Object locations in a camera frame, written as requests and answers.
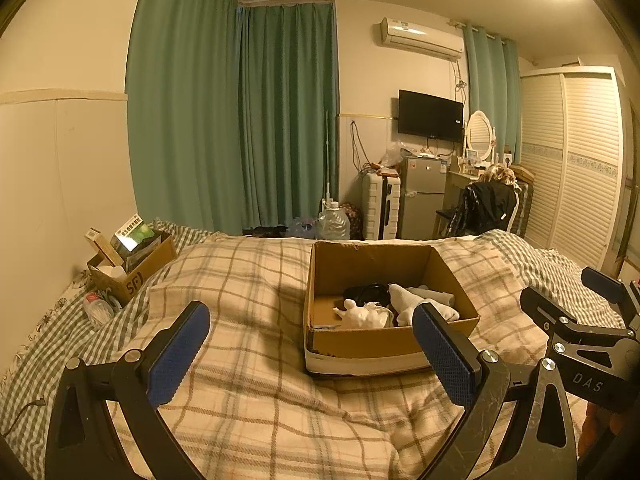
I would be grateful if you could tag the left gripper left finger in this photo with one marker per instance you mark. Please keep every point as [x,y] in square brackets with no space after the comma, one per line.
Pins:
[82,440]

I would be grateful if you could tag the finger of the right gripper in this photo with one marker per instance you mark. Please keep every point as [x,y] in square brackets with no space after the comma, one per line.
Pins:
[556,322]
[615,292]

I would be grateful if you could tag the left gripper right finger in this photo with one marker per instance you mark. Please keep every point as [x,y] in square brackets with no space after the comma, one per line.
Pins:
[539,441]

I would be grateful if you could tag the white knit glove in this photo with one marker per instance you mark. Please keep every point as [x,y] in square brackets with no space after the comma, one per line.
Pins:
[406,300]

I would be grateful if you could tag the black round jar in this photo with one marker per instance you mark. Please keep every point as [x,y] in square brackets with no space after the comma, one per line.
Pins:
[376,293]

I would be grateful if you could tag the checkered green bed sheet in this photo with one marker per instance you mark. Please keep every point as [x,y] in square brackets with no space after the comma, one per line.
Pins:
[28,387]

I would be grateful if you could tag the small plastic water bottle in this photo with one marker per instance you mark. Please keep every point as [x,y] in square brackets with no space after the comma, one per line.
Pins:
[99,312]

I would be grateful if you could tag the black jacket on chair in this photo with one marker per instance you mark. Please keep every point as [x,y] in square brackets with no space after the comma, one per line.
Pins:
[484,206]

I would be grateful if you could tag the small cardboard box SF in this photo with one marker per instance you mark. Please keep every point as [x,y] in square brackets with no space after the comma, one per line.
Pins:
[123,284]

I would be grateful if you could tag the plaid beige blanket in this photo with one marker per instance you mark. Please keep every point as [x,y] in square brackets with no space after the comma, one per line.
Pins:
[249,409]

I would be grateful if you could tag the white louvered wardrobe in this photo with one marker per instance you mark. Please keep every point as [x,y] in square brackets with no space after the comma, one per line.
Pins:
[572,140]

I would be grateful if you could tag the white crumpled item in box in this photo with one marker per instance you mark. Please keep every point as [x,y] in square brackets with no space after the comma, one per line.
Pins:
[370,316]

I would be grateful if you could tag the silver mini fridge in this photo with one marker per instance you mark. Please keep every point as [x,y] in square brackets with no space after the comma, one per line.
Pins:
[423,183]

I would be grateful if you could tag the brown cardboard box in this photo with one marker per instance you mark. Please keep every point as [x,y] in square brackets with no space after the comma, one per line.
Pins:
[330,350]

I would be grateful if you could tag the white oval vanity mirror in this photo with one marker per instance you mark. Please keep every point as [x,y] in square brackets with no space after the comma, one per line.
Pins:
[480,136]

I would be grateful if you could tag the green white product box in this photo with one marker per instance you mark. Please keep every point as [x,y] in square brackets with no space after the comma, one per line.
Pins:
[131,238]

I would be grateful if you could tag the white suitcase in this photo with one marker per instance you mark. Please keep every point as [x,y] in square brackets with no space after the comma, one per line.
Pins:
[380,206]

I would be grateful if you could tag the large clear water bottle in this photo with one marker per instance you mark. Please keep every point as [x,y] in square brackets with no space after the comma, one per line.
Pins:
[333,223]

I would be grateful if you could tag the green curtain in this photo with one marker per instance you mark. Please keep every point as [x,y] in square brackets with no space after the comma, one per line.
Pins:
[495,84]
[231,111]

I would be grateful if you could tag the white air conditioner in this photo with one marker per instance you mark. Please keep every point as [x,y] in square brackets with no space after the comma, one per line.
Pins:
[407,36]

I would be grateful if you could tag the black wall television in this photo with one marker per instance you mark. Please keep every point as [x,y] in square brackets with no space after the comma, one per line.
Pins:
[421,114]

